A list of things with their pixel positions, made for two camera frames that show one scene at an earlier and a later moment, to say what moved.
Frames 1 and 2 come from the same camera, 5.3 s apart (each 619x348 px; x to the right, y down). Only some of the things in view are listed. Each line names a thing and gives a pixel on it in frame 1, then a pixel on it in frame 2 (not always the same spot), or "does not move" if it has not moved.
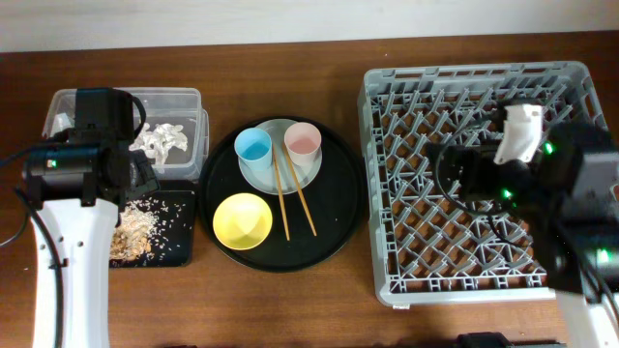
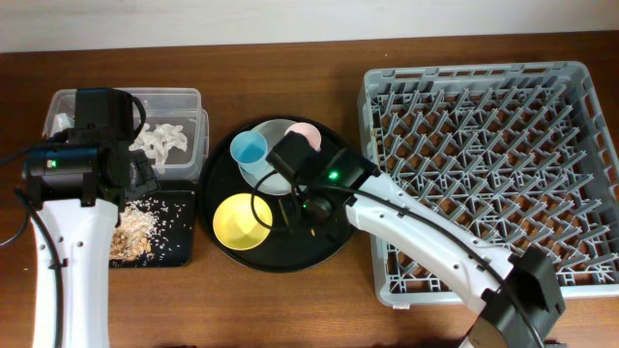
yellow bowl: x=243 y=221 does not move
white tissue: x=156 y=143 does not move
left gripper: x=150 y=183 does not move
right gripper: x=486 y=174 → x=301 y=216
